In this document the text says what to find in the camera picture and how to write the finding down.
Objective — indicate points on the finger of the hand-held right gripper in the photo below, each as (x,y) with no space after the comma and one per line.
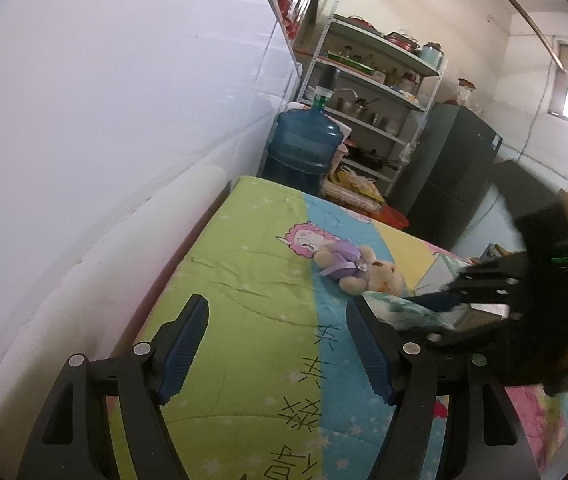
(434,302)
(464,332)

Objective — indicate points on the long noodle pack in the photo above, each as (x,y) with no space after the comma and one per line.
(349,199)

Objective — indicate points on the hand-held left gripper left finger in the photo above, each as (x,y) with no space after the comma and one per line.
(184,350)

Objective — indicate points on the plush bear purple dress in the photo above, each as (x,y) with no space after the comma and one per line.
(344,265)

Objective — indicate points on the red plastic colander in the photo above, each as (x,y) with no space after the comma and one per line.
(394,216)

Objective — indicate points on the teal canister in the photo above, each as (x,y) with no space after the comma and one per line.
(433,57)

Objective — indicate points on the white metal shelf rack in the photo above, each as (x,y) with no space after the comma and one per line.
(369,83)

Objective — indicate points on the dark grey refrigerator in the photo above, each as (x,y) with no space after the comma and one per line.
(444,170)

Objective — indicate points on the black wok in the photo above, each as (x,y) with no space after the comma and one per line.
(379,160)

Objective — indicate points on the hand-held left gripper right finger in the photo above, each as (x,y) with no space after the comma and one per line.
(369,355)

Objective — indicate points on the black water pump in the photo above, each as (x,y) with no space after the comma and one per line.
(326,80)

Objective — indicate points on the blue water jug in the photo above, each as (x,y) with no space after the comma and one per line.
(299,145)

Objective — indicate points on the curved metal rod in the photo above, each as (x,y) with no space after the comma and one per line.
(534,27)

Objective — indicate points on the glass jar red lid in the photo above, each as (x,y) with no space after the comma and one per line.
(465,92)

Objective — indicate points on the colourful printed blanket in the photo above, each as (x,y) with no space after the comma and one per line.
(264,285)

